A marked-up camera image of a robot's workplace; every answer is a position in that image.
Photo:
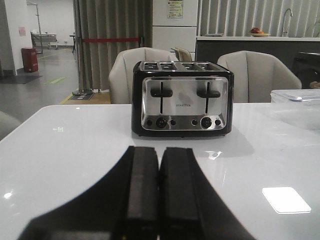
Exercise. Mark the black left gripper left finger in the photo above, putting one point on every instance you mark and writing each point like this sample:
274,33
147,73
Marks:
122,205

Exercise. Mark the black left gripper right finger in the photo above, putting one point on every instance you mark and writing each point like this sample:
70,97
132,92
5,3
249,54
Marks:
189,207

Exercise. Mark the black and chrome toaster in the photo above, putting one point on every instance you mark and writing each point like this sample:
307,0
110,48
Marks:
181,99

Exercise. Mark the beige armchair behind toaster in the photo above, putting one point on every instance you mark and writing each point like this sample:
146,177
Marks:
121,75

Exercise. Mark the beige armchair on right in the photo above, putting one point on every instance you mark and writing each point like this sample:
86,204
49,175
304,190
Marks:
256,75

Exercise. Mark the clear plastic storage container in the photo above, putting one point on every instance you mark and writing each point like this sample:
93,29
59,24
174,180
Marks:
300,96

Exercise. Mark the beige wooden chair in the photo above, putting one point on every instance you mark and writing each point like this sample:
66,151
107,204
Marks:
182,54

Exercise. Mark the red barrier belt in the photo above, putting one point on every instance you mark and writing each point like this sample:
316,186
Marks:
111,40

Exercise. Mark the red trash bin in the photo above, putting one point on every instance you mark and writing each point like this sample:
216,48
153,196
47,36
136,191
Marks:
29,59

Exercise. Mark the white refrigerator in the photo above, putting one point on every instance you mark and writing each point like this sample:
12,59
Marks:
174,24

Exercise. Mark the fruit plate on counter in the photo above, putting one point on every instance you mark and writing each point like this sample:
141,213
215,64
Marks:
257,32

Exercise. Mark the metal bench in hallway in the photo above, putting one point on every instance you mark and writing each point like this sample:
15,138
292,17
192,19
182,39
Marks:
40,39

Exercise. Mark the dark kitchen counter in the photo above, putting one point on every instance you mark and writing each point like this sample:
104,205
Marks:
284,48

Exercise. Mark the chrome kitchen faucet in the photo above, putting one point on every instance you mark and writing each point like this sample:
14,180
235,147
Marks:
286,21

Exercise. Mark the stanchion post with base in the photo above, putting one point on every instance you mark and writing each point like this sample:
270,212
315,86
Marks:
82,90

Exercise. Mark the pink wall notice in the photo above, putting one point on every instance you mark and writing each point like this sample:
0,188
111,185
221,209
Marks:
22,31

